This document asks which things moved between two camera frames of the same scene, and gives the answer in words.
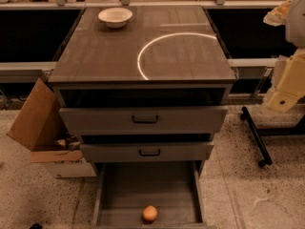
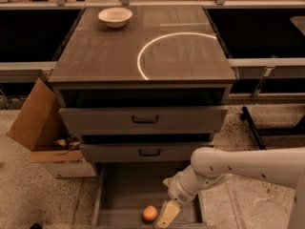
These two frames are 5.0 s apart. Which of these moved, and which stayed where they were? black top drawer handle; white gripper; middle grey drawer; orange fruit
Moved: white gripper
Stayed: orange fruit; black top drawer handle; middle grey drawer
